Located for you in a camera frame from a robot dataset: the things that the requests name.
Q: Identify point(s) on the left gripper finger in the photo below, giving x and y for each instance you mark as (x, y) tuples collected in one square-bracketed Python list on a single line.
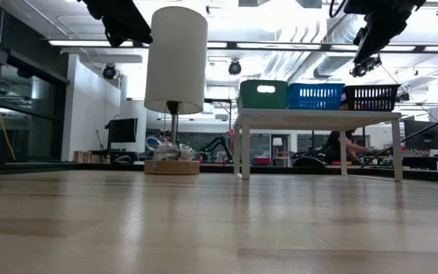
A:
[(127, 30)]

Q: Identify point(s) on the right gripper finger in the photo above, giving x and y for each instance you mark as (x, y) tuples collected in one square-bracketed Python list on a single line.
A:
[(378, 36)]

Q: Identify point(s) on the black mesh tray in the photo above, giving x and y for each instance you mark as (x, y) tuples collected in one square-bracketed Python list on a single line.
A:
[(371, 98)]

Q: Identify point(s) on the blue plastic basket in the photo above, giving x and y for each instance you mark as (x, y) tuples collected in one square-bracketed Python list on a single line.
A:
[(314, 97)]

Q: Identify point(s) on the teal plastic tray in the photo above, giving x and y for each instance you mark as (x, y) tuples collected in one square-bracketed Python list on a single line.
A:
[(262, 99)]

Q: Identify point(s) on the background black robot arm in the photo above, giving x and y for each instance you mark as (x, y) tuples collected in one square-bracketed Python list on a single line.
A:
[(215, 146)]

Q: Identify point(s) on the dark monitor on desk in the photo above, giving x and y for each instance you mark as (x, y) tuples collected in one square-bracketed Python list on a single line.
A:
[(123, 130)]

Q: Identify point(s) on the black track light cluster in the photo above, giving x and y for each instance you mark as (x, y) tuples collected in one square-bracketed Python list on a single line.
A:
[(364, 67)]

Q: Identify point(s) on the black ceiling spotlight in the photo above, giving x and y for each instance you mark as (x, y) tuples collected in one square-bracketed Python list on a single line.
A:
[(109, 71), (235, 67)]

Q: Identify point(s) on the white lamp with wooden base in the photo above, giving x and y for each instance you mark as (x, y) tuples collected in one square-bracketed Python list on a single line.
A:
[(175, 57)]

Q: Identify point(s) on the white perforated metal shelf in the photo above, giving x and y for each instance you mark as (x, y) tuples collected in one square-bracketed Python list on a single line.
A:
[(318, 118)]

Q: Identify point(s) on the dark computer monitor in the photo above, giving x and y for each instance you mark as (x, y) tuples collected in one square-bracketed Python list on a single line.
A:
[(424, 141)]

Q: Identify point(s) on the round blue rimmed object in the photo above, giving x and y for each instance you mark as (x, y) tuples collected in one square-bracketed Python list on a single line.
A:
[(151, 144)]

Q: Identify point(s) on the person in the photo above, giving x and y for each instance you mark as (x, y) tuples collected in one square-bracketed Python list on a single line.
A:
[(335, 146)]

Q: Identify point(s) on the stacked wooden blocks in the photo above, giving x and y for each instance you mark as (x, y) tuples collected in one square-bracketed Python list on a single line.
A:
[(87, 157)]

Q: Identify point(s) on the black rounded chair back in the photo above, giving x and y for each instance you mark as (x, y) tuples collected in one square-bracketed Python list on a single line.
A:
[(308, 161)]

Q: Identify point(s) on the small white table lamp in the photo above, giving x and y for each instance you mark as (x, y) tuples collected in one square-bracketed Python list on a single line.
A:
[(277, 141)]

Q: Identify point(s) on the red box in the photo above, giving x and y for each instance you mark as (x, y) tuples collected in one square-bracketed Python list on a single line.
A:
[(261, 160)]

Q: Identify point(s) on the silver ceiling duct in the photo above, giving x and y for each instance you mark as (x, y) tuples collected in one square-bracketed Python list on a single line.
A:
[(329, 61)]

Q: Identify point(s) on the dark metal frame structure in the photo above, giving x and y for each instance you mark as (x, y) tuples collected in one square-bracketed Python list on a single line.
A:
[(32, 76)]

